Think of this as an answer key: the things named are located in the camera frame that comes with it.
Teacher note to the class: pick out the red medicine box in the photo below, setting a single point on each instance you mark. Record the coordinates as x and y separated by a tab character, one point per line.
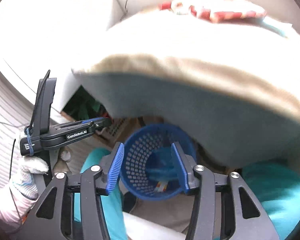
165	6

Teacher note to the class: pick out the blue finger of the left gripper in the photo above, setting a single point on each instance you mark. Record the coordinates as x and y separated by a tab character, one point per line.
107	122
98	120

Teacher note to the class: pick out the long white wrapper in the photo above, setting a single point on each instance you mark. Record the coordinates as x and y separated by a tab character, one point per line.
161	186

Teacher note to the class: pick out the white gloved left hand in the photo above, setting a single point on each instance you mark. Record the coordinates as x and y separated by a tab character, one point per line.
20	194

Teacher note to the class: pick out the yellow striped towel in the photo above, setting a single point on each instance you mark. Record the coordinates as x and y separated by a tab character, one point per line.
247	62

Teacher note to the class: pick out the white cabinet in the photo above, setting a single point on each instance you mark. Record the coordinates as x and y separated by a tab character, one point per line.
52	36

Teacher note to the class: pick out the red white snack bag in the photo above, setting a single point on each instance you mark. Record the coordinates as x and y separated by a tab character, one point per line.
223	10

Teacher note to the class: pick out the light blue tissue pack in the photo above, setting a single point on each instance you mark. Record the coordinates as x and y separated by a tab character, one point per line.
281	28

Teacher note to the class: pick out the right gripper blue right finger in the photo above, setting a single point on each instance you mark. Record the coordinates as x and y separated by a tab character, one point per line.
179	167

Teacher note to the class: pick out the blue plastic waste basket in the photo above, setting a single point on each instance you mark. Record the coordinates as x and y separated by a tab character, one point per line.
138	148

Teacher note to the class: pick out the blue plastic bag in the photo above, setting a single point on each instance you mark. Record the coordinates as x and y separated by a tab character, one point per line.
159	165

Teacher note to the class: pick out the white plastic crate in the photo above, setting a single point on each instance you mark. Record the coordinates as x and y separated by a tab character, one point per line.
111	133

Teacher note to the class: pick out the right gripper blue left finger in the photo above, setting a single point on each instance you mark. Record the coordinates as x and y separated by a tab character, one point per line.
113	166

